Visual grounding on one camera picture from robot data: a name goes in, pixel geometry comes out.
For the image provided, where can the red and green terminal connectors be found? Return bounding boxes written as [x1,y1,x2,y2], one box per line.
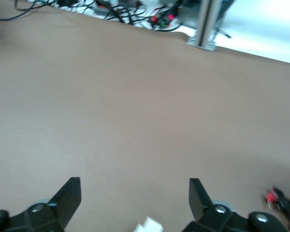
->
[148,9,182,31]

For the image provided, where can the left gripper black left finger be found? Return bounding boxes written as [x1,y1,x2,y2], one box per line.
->
[0,177,82,232]

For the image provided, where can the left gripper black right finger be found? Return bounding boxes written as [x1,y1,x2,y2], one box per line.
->
[182,178,290,232]

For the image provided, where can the black switch with red part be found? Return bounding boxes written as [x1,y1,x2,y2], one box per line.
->
[262,186,290,228]

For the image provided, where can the aluminium post with base bracket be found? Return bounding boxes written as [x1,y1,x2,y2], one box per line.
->
[186,0,219,53]

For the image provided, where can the black cable loop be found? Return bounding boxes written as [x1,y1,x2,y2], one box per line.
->
[0,0,61,21]

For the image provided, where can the tangled black cable bundle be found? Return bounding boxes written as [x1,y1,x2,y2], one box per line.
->
[96,0,150,25]

